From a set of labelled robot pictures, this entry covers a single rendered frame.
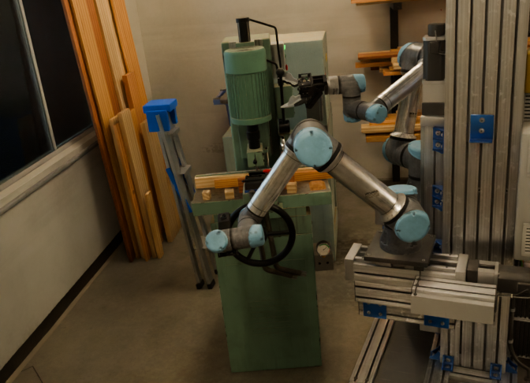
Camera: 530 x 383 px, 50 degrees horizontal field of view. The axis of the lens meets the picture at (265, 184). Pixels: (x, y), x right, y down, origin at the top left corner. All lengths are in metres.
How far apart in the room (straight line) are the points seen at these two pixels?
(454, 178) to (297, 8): 2.88
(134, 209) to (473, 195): 2.39
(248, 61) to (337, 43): 2.46
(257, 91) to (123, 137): 1.58
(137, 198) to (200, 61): 1.52
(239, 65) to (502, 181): 1.09
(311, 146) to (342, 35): 3.05
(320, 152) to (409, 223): 0.38
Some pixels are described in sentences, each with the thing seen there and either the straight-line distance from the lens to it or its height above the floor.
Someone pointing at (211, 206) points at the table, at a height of 0.88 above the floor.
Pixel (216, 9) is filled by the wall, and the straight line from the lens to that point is 4.84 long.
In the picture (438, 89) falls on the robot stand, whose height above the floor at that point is 1.35.
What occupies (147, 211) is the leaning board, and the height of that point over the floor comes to 0.34.
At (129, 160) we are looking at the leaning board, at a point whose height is 0.73.
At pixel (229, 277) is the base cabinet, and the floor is 0.53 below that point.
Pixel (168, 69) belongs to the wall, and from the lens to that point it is 5.02.
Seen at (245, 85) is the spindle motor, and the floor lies 1.37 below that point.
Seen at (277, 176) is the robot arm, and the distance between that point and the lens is 1.93.
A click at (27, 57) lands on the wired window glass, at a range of 3.58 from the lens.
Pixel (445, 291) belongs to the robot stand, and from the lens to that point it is 2.02.
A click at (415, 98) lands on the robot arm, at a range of 2.56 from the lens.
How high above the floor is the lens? 1.80
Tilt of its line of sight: 21 degrees down
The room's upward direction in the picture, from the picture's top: 6 degrees counter-clockwise
